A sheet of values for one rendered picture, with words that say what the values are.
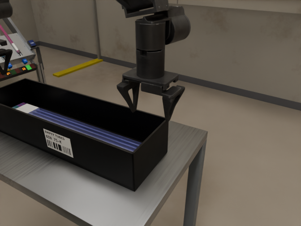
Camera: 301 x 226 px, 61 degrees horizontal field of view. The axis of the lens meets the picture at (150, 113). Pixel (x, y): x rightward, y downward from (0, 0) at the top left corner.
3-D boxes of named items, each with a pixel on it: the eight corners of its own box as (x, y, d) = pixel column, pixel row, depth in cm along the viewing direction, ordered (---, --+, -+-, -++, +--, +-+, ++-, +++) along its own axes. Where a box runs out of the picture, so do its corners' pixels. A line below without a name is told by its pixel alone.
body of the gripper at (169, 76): (138, 73, 58) (137, 40, 55) (179, 82, 54) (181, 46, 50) (121, 83, 53) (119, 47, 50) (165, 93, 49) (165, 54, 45)
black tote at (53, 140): (-12, 126, 84) (-24, 96, 79) (32, 105, 97) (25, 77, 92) (134, 192, 60) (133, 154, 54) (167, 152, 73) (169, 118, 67)
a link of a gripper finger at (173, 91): (155, 109, 60) (156, 71, 56) (183, 117, 57) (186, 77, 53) (140, 122, 55) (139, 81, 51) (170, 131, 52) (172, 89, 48)
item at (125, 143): (7, 119, 86) (5, 110, 84) (25, 110, 91) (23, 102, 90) (134, 170, 64) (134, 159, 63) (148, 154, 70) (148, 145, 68)
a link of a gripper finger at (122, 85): (134, 103, 63) (132, 67, 59) (159, 110, 60) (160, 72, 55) (117, 115, 58) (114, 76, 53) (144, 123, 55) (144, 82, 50)
